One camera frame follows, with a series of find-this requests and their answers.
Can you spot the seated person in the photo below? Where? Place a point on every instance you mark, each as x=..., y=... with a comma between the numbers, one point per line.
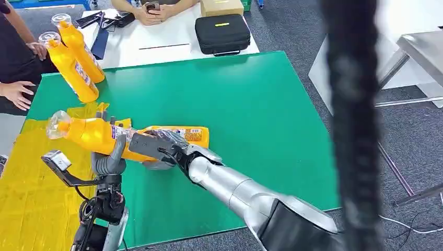
x=138, y=15

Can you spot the cardboard box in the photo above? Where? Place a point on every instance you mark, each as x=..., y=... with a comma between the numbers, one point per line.
x=221, y=7

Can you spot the black zip case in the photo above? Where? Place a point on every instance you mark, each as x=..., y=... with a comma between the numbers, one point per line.
x=222, y=34

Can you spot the standing person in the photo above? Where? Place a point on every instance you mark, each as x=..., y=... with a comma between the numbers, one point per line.
x=14, y=52

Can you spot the orange drink bottle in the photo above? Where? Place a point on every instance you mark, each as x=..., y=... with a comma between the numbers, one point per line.
x=90, y=135
x=81, y=48
x=74, y=71

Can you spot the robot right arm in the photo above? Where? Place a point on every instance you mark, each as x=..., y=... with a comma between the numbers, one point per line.
x=235, y=190

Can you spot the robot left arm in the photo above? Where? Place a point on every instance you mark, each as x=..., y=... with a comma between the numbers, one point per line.
x=110, y=214

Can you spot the black camera bracket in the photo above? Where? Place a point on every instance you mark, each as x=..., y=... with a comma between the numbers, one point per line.
x=81, y=182

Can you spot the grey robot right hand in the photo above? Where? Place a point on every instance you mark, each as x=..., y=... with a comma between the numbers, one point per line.
x=148, y=147

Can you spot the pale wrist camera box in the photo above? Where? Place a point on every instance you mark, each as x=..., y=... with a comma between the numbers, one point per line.
x=58, y=160

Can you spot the green table mat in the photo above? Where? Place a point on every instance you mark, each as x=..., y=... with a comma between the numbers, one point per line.
x=225, y=114

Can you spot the yellow sheet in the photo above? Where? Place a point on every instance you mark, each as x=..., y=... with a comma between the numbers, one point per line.
x=31, y=208

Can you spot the white panel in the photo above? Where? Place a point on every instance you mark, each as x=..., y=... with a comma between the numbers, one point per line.
x=320, y=76

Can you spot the green crate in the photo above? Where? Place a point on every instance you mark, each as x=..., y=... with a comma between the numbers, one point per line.
x=246, y=5

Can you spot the black pouch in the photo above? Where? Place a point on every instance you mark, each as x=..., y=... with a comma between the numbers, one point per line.
x=124, y=19

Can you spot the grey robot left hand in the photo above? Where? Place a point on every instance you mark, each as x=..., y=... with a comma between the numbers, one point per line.
x=117, y=152

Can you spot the dark phone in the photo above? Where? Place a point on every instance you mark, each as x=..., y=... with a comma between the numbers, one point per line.
x=152, y=6

